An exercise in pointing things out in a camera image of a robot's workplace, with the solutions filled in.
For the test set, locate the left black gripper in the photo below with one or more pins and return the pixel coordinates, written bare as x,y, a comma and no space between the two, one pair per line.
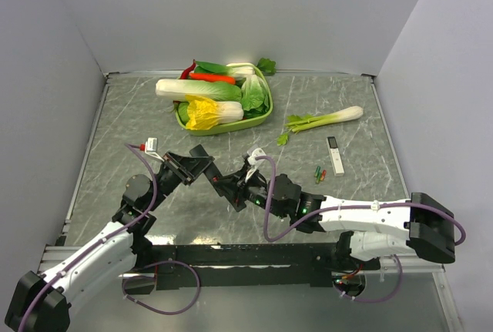
186,169

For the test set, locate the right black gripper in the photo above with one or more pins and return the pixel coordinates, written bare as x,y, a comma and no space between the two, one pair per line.
241,179

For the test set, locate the black remote control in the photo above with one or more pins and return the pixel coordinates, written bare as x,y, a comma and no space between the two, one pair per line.
225,186

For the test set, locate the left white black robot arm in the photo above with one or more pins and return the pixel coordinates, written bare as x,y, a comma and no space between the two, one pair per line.
47,301

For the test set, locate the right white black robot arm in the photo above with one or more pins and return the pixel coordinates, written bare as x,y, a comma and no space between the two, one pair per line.
419,225

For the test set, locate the white remote battery cover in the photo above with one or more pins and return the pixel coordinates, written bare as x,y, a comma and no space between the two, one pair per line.
334,155

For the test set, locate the green plastic tray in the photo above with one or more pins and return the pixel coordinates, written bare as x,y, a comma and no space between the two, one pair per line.
250,119

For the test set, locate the yellow leaf cabbage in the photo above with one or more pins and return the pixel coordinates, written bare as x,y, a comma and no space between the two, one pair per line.
205,113

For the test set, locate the long white green cabbage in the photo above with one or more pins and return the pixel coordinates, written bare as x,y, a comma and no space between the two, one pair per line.
179,89

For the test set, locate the celery stalk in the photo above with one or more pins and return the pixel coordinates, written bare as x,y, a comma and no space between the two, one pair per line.
296,123

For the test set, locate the orange red chili pepper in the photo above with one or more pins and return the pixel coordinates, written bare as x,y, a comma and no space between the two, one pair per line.
208,77

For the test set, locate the dark red chili pepper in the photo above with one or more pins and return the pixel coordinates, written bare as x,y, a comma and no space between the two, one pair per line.
187,71

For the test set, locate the green lettuce leaf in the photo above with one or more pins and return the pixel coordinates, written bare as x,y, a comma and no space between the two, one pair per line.
254,95

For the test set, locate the bok choy in tray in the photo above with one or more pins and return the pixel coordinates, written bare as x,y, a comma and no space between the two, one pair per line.
237,72

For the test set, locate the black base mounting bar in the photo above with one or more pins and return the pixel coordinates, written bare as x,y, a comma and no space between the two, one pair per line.
235,265

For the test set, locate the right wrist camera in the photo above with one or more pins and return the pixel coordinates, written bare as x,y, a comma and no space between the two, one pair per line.
252,162

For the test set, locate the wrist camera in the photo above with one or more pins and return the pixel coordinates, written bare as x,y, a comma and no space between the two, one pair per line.
252,162
150,148

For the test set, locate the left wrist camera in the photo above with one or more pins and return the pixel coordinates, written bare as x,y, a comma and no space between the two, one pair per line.
150,148

